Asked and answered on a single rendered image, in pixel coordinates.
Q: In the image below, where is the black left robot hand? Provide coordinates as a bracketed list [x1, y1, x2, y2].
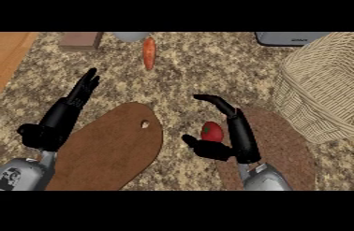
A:
[16, 67, 101, 152]

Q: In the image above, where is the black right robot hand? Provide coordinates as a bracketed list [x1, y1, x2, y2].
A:
[181, 94, 262, 165]

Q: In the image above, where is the red tomato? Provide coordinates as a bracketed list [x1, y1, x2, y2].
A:
[199, 121, 225, 143]

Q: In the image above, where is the pale wicker basket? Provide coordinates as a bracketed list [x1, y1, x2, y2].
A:
[273, 32, 354, 145]

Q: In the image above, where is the brown wooden cutting board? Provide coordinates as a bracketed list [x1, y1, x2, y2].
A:
[45, 101, 165, 192]

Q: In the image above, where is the orange wooden panel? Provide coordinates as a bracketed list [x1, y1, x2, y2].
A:
[0, 32, 42, 93]

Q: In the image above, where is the brown wooden block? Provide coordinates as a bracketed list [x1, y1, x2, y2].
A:
[58, 32, 105, 52]

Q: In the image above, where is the orange carrot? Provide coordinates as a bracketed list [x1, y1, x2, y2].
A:
[141, 36, 157, 71]

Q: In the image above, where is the grey round container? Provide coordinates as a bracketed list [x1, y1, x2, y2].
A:
[111, 32, 153, 43]

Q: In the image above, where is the grey appliance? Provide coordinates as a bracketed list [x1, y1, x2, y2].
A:
[255, 32, 332, 48]

